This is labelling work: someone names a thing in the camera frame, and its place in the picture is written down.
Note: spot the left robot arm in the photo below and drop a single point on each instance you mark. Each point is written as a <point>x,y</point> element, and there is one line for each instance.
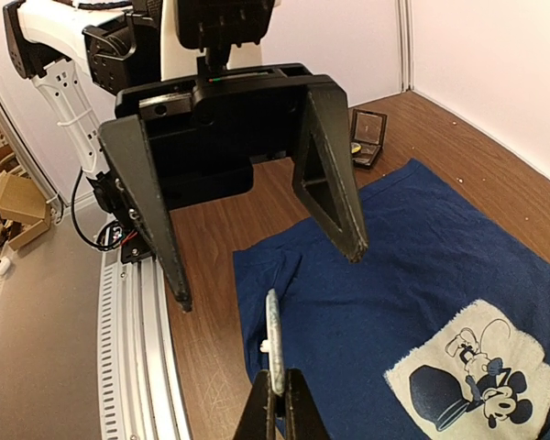
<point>80,55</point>

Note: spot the left aluminium frame post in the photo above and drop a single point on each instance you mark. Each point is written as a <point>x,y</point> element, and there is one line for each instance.
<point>404,14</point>

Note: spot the starry night round brooch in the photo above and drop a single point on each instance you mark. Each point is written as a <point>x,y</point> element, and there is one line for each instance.
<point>355,147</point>

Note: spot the navy white clothing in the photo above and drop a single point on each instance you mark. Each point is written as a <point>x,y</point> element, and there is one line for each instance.
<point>441,331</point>

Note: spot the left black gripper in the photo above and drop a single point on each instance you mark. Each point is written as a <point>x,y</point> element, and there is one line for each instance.
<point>202,137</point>

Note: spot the black brooch display box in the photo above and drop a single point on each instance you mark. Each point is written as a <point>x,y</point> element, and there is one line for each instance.
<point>367,128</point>

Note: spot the cardboard box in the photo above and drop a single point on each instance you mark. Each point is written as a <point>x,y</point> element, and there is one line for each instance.
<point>24,205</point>

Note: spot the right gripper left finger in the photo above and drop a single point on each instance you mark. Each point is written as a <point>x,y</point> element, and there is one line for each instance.
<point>257,421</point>

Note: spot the portrait round brooch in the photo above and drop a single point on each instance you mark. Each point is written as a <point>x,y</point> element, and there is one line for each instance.
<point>272,345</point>

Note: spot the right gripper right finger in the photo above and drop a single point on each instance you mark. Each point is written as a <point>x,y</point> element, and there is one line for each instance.
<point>302,418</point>

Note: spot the front aluminium rail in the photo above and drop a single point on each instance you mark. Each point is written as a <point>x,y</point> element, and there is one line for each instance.
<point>86,353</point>

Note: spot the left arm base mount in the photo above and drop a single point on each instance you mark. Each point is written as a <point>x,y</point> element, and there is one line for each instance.
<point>131,246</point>

